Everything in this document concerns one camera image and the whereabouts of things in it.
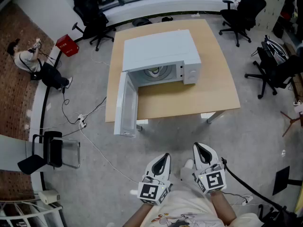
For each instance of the red box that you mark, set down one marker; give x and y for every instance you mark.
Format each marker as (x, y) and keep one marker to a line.
(67, 45)

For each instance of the person's white shoe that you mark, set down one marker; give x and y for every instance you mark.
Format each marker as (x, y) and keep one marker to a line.
(188, 163)

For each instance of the person's light trouser leg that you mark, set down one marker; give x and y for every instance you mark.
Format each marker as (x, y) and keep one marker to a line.
(188, 174)

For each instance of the person's left forearm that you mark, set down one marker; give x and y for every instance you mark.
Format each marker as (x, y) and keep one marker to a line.
(137, 216)

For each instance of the cluttered storage shelf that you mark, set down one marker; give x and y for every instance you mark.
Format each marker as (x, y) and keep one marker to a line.
(290, 11)

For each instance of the black flat panel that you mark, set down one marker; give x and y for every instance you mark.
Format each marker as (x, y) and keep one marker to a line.
(281, 180)

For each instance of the beige box device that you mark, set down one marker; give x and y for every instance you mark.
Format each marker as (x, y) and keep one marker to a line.
(49, 196)

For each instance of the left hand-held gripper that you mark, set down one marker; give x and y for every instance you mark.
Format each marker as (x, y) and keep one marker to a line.
(151, 190)

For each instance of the small black floor object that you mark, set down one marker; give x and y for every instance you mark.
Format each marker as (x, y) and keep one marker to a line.
(167, 19)

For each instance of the black round bowl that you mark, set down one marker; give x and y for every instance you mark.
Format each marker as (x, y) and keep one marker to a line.
(141, 22)

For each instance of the black office chair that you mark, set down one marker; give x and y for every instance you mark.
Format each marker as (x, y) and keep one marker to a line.
(92, 15)
(277, 72)
(246, 11)

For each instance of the person's cream printed shirt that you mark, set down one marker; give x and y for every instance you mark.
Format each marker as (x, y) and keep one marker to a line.
(189, 209)

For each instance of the person's right forearm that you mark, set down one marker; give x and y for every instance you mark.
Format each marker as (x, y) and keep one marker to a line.
(222, 207)

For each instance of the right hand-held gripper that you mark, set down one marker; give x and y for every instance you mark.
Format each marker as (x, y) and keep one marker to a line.
(213, 180)

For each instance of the white table leg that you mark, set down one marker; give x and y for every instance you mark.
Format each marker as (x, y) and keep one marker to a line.
(142, 124)
(214, 116)

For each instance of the white and green cup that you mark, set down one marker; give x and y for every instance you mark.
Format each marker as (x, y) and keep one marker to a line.
(155, 72)

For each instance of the white metal rack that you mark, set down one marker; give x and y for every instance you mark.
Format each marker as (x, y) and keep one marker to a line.
(28, 214)

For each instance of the white microwave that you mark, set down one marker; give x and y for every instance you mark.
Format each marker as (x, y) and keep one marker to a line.
(161, 51)

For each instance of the wooden tripod stand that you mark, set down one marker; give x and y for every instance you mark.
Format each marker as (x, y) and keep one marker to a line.
(292, 123)

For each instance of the black metal frame chair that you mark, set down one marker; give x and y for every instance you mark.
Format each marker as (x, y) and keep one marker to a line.
(53, 150)

